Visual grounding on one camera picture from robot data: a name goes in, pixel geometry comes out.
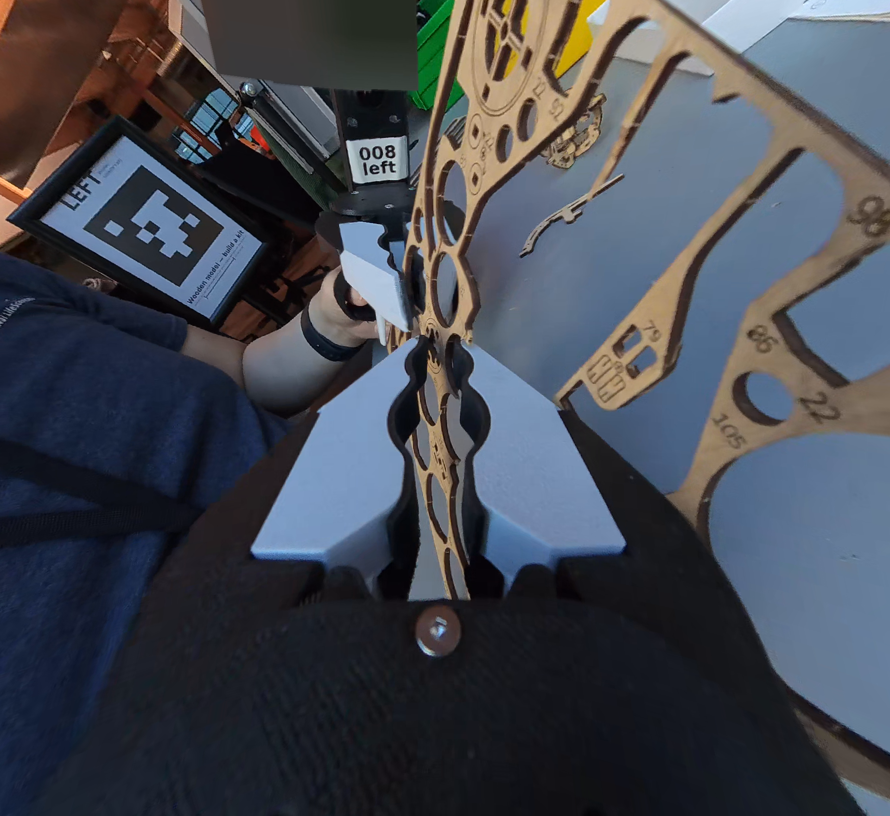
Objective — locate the laser-cut wooden parts sheet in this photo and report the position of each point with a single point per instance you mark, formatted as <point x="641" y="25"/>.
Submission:
<point x="730" y="426"/>

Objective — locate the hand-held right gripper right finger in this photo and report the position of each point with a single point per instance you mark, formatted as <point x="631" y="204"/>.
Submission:
<point x="542" y="482"/>

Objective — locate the person's left hand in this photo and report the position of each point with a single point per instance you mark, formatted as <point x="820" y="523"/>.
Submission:
<point x="330" y="319"/>

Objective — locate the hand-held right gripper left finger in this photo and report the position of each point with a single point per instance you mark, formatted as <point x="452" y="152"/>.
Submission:
<point x="327" y="482"/>

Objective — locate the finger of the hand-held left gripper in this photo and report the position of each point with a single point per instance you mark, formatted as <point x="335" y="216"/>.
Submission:
<point x="368" y="266"/>
<point x="396" y="251"/>

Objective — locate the silver light panel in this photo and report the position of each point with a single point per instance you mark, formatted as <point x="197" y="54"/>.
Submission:
<point x="299" y="120"/>

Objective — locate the person's left forearm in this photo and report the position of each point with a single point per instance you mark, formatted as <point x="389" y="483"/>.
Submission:
<point x="271" y="371"/>

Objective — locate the green plastic bin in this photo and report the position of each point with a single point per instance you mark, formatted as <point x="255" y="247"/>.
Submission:
<point x="438" y="44"/>

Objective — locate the black wristband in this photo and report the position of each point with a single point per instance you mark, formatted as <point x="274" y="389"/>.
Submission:
<point x="320" y="346"/>

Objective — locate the round wooden model assembly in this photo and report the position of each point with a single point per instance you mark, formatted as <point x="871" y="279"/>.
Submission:
<point x="587" y="127"/>

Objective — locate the small wooden hook part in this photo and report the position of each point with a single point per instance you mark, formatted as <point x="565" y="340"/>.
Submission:
<point x="570" y="211"/>

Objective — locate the black framed marker sign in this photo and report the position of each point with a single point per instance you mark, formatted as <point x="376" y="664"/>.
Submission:
<point x="160" y="232"/>

